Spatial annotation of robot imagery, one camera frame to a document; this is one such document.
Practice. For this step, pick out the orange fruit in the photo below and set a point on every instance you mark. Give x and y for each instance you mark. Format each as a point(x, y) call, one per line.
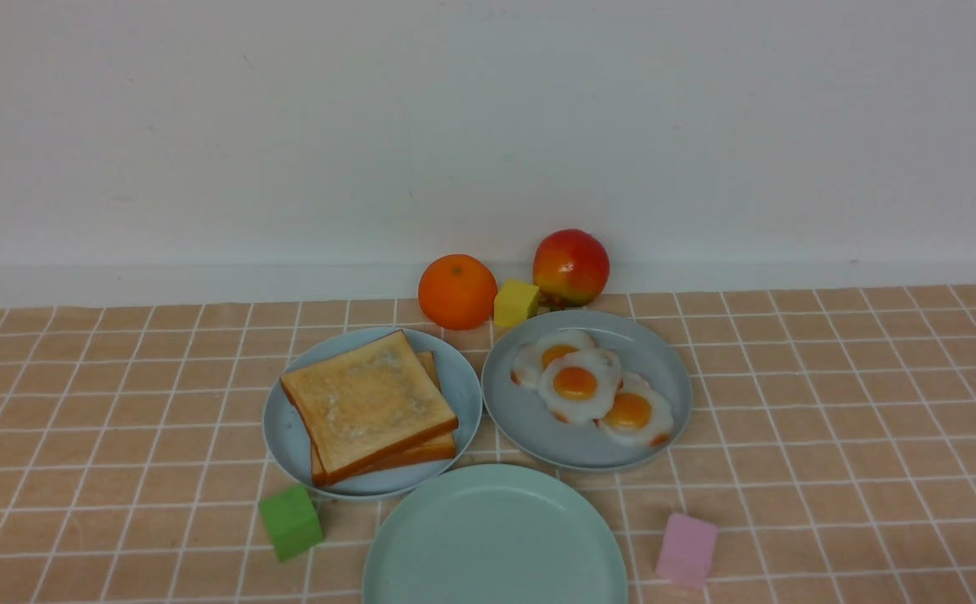
point(457, 292)

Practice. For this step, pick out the red yellow apple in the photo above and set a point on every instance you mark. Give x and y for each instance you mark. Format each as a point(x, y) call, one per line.
point(570, 268)

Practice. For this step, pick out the green cube block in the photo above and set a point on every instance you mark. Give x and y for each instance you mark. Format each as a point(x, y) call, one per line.
point(291, 522)

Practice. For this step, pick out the toast slice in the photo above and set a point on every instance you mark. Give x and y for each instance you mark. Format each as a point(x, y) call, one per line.
point(366, 403)
point(431, 449)

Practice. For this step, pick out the pink cube block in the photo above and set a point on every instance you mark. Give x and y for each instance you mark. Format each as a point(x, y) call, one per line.
point(687, 551)

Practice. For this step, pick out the blue bread plate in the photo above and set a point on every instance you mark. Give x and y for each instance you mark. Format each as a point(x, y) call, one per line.
point(289, 441)

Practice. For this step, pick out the fried egg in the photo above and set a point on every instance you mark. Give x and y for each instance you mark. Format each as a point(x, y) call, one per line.
point(639, 415)
point(580, 386)
point(532, 359)

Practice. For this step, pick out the yellow cube block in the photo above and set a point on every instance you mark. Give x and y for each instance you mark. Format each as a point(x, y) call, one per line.
point(515, 302)

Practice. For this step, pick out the grey egg plate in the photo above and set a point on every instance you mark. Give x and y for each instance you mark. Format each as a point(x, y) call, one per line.
point(523, 417)

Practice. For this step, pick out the mint green empty plate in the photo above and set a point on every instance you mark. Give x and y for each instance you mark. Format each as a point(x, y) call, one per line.
point(494, 533)

